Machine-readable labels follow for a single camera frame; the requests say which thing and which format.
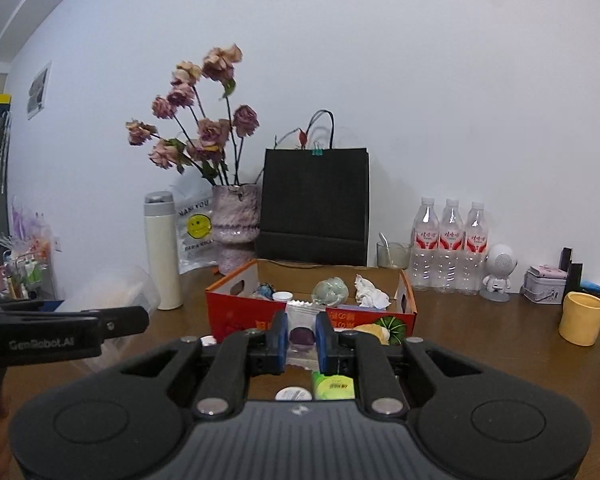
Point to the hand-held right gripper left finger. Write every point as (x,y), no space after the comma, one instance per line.
(278,342)

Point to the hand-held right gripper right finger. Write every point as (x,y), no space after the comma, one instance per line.
(323,342)

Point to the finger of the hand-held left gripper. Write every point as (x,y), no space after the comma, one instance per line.
(125,321)

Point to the clear packet purple snack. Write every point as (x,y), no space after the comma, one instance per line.
(302,337)

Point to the green tissue pack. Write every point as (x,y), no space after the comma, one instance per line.
(335,386)

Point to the iridescent plastic bag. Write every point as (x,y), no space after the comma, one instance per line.
(332,290)

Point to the blue wrapper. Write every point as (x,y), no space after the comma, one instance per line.
(265,290)

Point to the red cardboard box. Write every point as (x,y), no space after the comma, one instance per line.
(230,317)

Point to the white tissue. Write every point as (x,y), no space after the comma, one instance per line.
(370,295)

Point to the wooden desktop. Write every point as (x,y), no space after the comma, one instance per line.
(480,320)

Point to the clear plastic bin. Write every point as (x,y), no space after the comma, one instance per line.
(125,285)

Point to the yellow plush toy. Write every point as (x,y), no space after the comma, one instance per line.
(375,332)

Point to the cream thermos bottle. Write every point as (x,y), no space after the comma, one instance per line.
(162,260)

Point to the cluttered stationery holder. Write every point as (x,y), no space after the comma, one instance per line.
(25,270)

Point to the white spoon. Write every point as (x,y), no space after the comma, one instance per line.
(386,250)

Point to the glass cup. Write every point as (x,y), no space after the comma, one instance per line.
(400,257)

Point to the clear smiley plastic bag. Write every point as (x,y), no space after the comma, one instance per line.
(197,227)

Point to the pink textured vase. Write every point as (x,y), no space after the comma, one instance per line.
(235,225)

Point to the black paper bag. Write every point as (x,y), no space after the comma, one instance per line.
(312,205)

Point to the clear water bottle red label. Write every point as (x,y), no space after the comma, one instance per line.
(475,250)
(425,245)
(451,247)

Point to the green binder clip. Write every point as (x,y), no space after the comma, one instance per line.
(316,150)

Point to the white robot figure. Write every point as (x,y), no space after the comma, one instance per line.
(500,265)

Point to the grey tin box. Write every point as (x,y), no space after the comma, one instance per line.
(542,290)

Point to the pink and white device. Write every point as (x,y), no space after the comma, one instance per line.
(547,271)

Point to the tall black block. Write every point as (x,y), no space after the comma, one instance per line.
(566,257)

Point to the yellow cup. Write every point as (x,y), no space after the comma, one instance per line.
(580,320)

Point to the bunch of dried pink roses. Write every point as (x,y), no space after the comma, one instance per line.
(217,62)

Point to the wall picture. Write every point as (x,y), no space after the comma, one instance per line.
(39,90)

